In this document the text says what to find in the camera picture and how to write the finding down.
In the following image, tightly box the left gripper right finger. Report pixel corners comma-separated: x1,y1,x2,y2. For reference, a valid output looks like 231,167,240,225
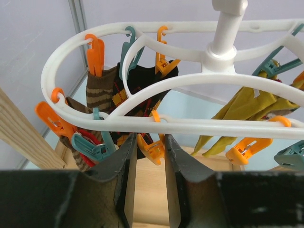
165,134,304,228

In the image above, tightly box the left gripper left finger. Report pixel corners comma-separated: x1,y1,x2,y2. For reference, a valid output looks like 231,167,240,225
0,133,137,228

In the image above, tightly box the teal clothes peg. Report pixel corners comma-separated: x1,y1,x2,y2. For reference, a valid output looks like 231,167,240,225
71,107,117,163

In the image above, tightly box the white plastic clip hanger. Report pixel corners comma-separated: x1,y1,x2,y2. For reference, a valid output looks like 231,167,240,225
40,0,304,141

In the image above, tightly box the red patterned sock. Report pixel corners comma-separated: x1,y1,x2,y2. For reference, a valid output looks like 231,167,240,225
72,130,104,168

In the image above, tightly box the wooden clothes rack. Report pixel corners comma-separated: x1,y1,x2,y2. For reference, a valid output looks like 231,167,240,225
0,86,243,228

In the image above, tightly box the brown striped hanging sock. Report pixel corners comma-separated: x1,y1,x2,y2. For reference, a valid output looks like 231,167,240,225
59,97,96,172
86,66,117,114

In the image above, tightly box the orange clothes peg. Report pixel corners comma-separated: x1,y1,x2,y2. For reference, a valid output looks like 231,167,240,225
35,101,77,140

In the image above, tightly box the mustard yellow sock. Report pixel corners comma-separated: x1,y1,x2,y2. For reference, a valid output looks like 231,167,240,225
191,72,304,157

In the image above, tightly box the black argyle sock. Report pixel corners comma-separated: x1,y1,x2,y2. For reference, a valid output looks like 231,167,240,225
110,63,179,160

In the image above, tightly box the yellow-orange peg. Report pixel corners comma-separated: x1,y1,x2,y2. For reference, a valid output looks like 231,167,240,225
155,25,180,77

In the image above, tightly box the orange peg on loop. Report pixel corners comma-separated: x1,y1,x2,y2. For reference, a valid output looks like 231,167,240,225
85,34,105,77

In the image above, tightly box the teal peg far side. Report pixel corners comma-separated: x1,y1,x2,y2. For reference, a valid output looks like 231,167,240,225
118,26,145,81

